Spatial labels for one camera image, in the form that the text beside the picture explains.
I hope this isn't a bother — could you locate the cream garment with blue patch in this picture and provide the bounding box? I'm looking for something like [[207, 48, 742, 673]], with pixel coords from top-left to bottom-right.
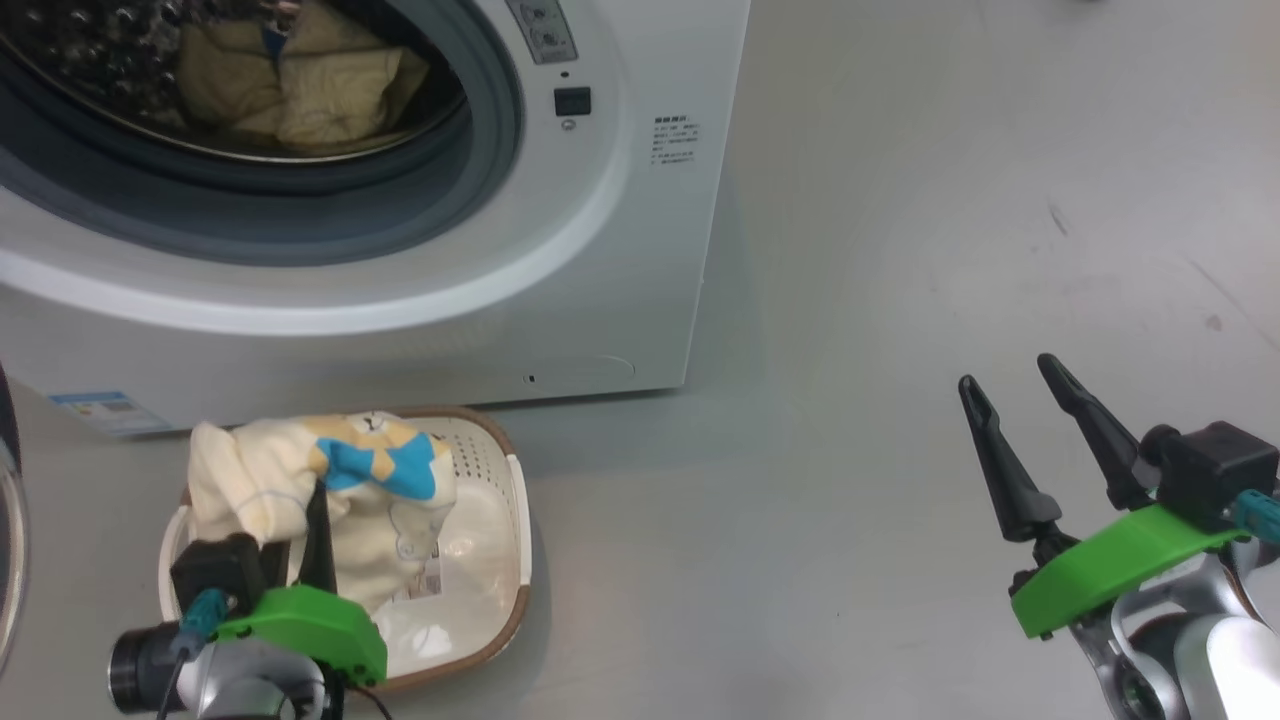
[[178, 0, 431, 151]]

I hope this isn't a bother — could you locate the grey strip instruction label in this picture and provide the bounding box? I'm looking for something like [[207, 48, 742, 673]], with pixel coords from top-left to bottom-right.
[[505, 0, 579, 64]]

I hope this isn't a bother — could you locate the washing machine drum with laundry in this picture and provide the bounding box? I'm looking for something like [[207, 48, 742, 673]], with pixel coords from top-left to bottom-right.
[[0, 0, 471, 164]]

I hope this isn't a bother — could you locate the paper product label in basket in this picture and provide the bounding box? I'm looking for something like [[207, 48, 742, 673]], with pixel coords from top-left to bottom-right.
[[405, 545, 447, 601]]

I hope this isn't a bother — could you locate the cream garment blue yellow print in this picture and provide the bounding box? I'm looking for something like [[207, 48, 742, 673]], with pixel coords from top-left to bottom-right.
[[188, 412, 458, 616]]

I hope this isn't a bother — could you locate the teal connector camera cable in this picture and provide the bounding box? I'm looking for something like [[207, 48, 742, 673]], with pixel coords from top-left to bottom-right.
[[1235, 490, 1280, 546], [155, 588, 231, 720]]

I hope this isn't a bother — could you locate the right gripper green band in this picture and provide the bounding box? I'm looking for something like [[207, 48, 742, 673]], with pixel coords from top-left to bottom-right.
[[957, 353, 1261, 720]]

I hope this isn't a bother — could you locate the cream perforated laundry basket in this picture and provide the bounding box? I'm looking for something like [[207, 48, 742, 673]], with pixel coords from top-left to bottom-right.
[[158, 405, 533, 694]]

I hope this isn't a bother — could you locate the blue energy label sticker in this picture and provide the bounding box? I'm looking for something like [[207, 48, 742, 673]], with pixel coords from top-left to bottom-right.
[[48, 390, 173, 438]]

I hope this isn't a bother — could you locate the white front-load washing machine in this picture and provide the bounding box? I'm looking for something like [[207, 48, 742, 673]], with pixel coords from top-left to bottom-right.
[[0, 0, 753, 438]]

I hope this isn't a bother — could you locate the teal connector left camera cable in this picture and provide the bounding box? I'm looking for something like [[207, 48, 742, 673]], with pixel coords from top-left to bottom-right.
[[155, 588, 231, 720]]

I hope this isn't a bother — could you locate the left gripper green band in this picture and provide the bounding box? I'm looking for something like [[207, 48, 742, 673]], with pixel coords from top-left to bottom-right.
[[110, 480, 388, 720]]

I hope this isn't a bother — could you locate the teal connector right camera cable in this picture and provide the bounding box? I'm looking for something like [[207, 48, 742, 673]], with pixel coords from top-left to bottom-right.
[[1235, 490, 1280, 546]]

